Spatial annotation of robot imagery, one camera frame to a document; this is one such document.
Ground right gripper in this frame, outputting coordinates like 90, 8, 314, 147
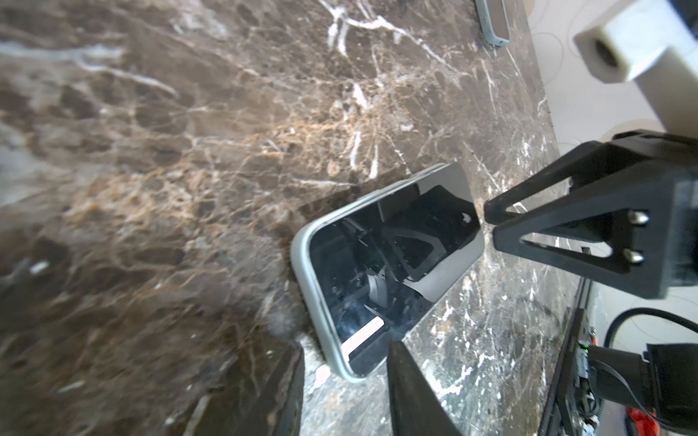
485, 131, 697, 299

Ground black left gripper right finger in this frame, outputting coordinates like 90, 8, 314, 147
386, 341, 462, 436

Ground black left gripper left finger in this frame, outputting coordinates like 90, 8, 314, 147
234, 343, 305, 436

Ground silver phone dark screen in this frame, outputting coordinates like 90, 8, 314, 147
290, 163, 485, 383

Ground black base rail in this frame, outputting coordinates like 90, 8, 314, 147
537, 278, 592, 435

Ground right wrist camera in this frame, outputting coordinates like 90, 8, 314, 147
574, 1, 697, 138

